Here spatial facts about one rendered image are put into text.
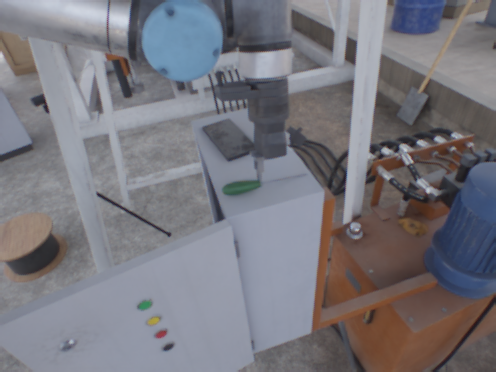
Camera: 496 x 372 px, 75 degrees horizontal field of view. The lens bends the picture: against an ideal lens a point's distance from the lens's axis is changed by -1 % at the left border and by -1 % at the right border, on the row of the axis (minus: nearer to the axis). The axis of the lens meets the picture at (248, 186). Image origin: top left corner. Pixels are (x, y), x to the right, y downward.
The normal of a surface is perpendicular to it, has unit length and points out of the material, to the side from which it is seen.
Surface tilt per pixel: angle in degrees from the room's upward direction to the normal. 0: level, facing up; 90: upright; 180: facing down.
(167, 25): 92
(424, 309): 0
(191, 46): 92
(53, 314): 90
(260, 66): 77
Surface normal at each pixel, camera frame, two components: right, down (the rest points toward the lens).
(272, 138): 0.25, 0.08
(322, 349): -0.08, -0.76
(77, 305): 0.46, 0.54
